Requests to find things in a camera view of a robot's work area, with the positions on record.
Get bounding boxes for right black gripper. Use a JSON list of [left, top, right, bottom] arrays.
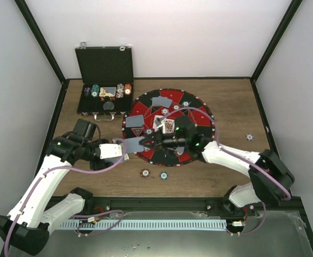
[[140, 128, 188, 153]]

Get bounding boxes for dealt card seat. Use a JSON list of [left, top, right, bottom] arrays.
[[123, 137, 145, 154], [176, 150, 184, 156]]

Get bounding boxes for dealt blue playing card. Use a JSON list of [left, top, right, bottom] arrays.
[[125, 115, 145, 127]]

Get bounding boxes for face up king card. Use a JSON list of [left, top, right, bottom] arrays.
[[162, 118, 175, 133]]

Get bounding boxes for dealt card bottom seat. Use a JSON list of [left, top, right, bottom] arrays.
[[176, 150, 184, 156]]

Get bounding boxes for red poker chip stack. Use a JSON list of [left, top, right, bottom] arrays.
[[140, 169, 150, 178]]

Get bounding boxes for teal poker chip stack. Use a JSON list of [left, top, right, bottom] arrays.
[[160, 172, 168, 180]]

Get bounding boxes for dealt card top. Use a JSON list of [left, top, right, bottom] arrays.
[[152, 97, 159, 106], [155, 96, 173, 108]]

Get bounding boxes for blue card deck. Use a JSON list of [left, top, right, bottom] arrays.
[[105, 157, 125, 163]]

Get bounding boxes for face up hearts card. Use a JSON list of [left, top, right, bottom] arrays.
[[153, 115, 164, 130]]

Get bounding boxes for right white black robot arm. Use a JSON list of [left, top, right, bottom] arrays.
[[139, 131, 295, 216]]

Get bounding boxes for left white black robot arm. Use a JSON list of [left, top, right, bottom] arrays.
[[0, 119, 126, 256]]

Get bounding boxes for round red black poker mat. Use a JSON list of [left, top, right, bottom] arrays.
[[122, 89, 215, 167]]

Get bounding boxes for black round button in case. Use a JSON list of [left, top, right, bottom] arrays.
[[103, 101, 115, 110]]

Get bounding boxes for orange chips in case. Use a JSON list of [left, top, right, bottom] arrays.
[[124, 84, 132, 95]]

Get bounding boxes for card deck in case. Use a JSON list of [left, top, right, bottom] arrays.
[[99, 87, 116, 97]]

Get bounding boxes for purple chips in case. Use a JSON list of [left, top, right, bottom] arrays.
[[83, 87, 92, 97]]

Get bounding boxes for teal chips in case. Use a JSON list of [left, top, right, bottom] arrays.
[[91, 85, 100, 97]]

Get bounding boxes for black poker chip case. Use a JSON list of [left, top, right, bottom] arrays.
[[75, 41, 134, 121]]

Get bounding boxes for lone blue white chip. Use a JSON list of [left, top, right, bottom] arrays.
[[245, 134, 254, 141]]

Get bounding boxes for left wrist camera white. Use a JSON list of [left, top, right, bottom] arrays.
[[99, 143, 124, 160]]

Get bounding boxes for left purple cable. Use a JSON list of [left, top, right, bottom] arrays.
[[3, 137, 128, 257]]

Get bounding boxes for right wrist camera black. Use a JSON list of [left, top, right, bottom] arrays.
[[175, 115, 196, 140]]

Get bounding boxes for light blue slotted cable duct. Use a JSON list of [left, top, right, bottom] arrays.
[[59, 220, 227, 231]]

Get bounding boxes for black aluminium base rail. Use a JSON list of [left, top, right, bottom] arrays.
[[86, 195, 304, 218]]

